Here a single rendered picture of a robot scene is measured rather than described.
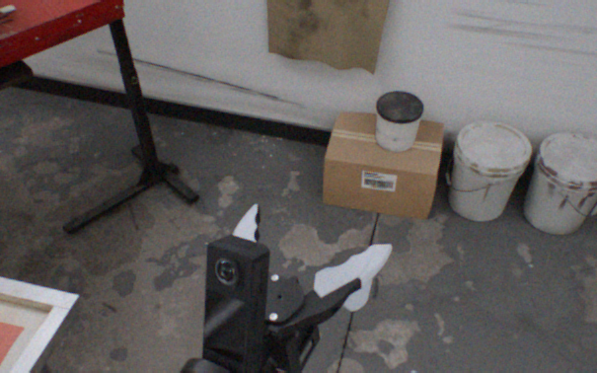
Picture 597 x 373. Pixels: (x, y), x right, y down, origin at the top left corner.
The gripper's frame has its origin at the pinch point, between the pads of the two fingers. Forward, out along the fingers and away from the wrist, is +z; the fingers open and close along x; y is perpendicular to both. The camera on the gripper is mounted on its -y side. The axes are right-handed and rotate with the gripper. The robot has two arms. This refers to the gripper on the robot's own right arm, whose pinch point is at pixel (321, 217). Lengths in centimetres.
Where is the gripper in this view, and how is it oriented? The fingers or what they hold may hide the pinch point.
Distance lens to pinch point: 60.4
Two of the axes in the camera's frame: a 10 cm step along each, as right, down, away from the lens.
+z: 4.7, -6.4, 6.1
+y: 1.2, 7.3, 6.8
